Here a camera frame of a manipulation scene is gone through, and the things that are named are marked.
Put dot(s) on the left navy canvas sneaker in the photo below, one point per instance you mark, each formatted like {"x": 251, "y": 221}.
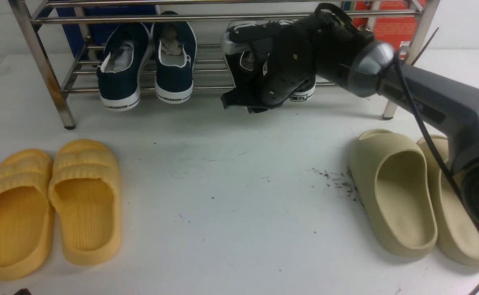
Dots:
{"x": 124, "y": 56}

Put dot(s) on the left yellow rubber slipper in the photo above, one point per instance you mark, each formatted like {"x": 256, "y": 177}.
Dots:
{"x": 26, "y": 215}

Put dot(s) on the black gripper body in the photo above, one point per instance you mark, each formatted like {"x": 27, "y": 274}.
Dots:
{"x": 324, "y": 43}

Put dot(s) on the black canvas sneaker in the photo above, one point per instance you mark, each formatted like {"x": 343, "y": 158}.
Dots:
{"x": 245, "y": 61}
{"x": 305, "y": 91}

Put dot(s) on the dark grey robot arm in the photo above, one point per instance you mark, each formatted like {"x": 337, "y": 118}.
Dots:
{"x": 449, "y": 106}

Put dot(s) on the red orange box behind rack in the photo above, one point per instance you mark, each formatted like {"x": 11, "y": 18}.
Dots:
{"x": 397, "y": 31}

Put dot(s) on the stainless steel shoe rack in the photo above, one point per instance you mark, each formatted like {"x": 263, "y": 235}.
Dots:
{"x": 209, "y": 29}

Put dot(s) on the right navy canvas sneaker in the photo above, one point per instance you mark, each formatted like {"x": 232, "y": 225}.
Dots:
{"x": 175, "y": 49}

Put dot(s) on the blue box behind rack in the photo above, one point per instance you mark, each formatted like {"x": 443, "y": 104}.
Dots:
{"x": 101, "y": 32}

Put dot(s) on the navy canvas sneaker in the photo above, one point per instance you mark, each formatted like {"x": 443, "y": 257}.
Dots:
{"x": 124, "y": 56}
{"x": 175, "y": 49}

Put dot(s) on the yellow rubber slipper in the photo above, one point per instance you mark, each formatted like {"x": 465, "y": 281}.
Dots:
{"x": 26, "y": 215}
{"x": 85, "y": 193}

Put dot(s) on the left beige foam slide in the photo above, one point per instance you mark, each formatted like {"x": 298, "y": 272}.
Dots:
{"x": 389, "y": 171}

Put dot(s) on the right yellow rubber slipper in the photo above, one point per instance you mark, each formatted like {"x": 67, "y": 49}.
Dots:
{"x": 85, "y": 193}

